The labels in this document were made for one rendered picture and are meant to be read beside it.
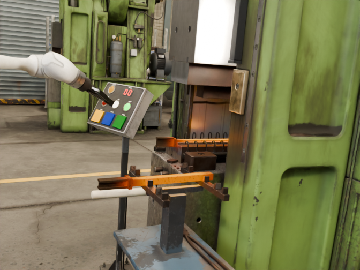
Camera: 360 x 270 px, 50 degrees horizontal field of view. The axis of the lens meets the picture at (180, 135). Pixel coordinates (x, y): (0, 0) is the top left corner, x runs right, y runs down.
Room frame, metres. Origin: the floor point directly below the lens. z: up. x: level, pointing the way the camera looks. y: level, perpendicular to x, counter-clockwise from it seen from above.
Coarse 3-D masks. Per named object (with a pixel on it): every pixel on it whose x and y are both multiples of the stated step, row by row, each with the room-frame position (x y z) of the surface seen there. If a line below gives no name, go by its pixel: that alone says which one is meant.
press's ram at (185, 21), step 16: (176, 0) 1.89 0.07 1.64; (192, 0) 1.72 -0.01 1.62; (208, 0) 1.67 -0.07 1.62; (224, 0) 1.70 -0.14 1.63; (176, 16) 1.88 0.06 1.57; (192, 16) 1.71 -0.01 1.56; (208, 16) 1.68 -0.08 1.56; (224, 16) 1.71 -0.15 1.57; (176, 32) 1.87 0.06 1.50; (192, 32) 1.69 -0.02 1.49; (208, 32) 1.68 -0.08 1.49; (224, 32) 1.71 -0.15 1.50; (176, 48) 1.85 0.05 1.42; (192, 48) 1.68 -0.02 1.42; (208, 48) 1.68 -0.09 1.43; (224, 48) 1.71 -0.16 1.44; (224, 64) 1.72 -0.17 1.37
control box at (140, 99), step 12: (108, 84) 2.36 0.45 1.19; (120, 84) 2.30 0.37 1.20; (108, 96) 2.29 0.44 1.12; (120, 96) 2.23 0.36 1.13; (132, 96) 2.17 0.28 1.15; (144, 96) 2.15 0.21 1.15; (96, 108) 2.30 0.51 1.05; (108, 108) 2.23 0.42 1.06; (120, 108) 2.18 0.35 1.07; (132, 108) 2.12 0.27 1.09; (144, 108) 2.15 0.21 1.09; (132, 120) 2.09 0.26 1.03; (120, 132) 2.07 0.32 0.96; (132, 132) 2.09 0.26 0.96
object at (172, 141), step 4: (156, 140) 1.73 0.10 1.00; (160, 140) 1.74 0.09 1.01; (164, 140) 1.74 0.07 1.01; (168, 140) 1.75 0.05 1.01; (172, 140) 1.76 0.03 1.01; (176, 140) 1.75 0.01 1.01; (180, 140) 1.77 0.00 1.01; (184, 140) 1.77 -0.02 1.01; (188, 140) 1.78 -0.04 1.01; (192, 140) 1.79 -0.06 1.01; (196, 140) 1.80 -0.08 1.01; (200, 140) 1.81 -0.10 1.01; (208, 140) 1.82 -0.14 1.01; (212, 140) 1.83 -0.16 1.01; (216, 140) 1.84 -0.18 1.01; (220, 140) 1.85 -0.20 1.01; (224, 140) 1.86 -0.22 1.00; (156, 144) 1.73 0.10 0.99; (160, 144) 1.74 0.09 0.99; (164, 144) 1.74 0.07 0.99; (168, 144) 1.75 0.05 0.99; (172, 144) 1.76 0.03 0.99; (176, 144) 1.75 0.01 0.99
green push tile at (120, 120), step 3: (117, 117) 2.13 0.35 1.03; (120, 117) 2.12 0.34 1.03; (123, 117) 2.11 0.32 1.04; (126, 117) 2.10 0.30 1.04; (117, 120) 2.12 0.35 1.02; (120, 120) 2.11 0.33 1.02; (123, 120) 2.10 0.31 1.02; (114, 123) 2.12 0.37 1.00; (117, 123) 2.11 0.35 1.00; (120, 123) 2.10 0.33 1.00; (123, 123) 2.09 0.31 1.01; (114, 126) 2.11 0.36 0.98; (117, 126) 2.09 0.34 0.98; (120, 126) 2.08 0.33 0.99
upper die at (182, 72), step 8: (176, 64) 1.83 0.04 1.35; (184, 64) 1.75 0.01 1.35; (192, 64) 1.71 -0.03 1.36; (200, 64) 1.73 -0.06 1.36; (208, 64) 1.74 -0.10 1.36; (176, 72) 1.83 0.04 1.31; (184, 72) 1.74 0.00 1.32; (192, 72) 1.71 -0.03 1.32; (200, 72) 1.73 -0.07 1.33; (208, 72) 1.74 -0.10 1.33; (216, 72) 1.76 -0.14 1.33; (224, 72) 1.77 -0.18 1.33; (232, 72) 1.79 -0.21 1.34; (176, 80) 1.82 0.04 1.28; (184, 80) 1.73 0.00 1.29; (192, 80) 1.71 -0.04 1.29; (200, 80) 1.73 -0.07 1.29; (208, 80) 1.74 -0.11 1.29; (216, 80) 1.76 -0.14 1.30; (224, 80) 1.78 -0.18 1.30
